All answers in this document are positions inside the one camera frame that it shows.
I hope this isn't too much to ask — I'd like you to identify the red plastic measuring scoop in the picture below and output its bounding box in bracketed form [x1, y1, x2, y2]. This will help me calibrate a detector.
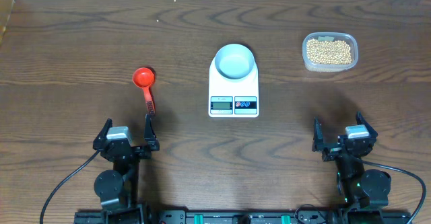
[132, 67, 156, 115]

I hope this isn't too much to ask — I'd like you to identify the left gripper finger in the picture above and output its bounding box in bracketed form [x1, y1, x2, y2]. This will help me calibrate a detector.
[92, 118, 112, 150]
[144, 114, 158, 147]

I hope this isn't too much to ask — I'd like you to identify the light grey round bowl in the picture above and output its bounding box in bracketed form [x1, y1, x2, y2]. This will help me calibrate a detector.
[214, 44, 256, 80]

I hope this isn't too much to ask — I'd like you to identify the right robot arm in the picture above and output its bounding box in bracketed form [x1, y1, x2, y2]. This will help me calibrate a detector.
[312, 112, 391, 223]

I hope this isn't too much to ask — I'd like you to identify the black cable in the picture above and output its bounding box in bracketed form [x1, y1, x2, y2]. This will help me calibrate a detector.
[39, 149, 101, 224]
[362, 159, 427, 224]

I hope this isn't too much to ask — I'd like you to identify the pile of soybeans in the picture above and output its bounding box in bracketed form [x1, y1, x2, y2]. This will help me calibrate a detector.
[306, 39, 352, 65]

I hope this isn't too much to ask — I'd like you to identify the clear plastic container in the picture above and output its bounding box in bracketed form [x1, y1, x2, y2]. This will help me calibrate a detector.
[302, 32, 359, 73]

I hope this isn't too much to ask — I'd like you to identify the white digital kitchen scale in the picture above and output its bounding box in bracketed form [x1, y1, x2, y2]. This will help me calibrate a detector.
[207, 58, 260, 118]

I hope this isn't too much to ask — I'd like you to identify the left black cable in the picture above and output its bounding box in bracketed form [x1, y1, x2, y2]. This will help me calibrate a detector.
[39, 149, 101, 224]

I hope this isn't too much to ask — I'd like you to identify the right black cable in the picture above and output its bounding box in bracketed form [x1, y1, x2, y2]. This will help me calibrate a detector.
[362, 159, 427, 224]

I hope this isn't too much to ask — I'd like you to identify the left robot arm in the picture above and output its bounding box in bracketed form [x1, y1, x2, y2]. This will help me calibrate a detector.
[93, 114, 160, 223]

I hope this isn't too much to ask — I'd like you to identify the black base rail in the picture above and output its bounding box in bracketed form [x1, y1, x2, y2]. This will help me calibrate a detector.
[73, 209, 410, 224]

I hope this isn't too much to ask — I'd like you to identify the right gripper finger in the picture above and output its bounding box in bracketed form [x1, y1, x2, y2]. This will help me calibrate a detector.
[356, 111, 378, 138]
[312, 118, 325, 152]

